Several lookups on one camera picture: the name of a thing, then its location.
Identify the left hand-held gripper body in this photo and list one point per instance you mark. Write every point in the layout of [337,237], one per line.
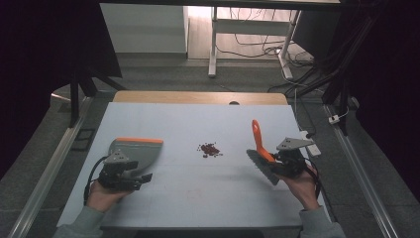
[115,172]

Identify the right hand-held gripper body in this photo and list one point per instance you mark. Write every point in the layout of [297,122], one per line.
[292,158]

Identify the grey dustpan with orange edge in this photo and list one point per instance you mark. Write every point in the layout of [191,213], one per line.
[145,153]

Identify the small red and green beans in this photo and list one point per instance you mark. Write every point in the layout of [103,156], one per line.
[209,149]

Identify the person's left hand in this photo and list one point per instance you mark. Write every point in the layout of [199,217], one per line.
[102,198]

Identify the person's right hand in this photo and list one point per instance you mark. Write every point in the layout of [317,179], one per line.
[302,190]

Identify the white power strip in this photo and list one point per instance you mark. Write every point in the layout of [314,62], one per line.
[312,147]

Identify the small white adapter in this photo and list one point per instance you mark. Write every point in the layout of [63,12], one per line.
[334,119]

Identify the wooden table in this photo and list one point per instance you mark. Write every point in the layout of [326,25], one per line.
[198,97]

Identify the black curtain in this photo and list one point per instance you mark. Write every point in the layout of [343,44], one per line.
[386,82]
[39,49]

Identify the white cabinet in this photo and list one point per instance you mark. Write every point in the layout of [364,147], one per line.
[145,28]

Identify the black rectangular floor frame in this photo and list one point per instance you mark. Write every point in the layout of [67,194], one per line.
[84,139]

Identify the metal floor rail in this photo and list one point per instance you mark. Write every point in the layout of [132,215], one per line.
[360,172]
[49,172]

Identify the white desk frame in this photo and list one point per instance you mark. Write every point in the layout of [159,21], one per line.
[251,26]

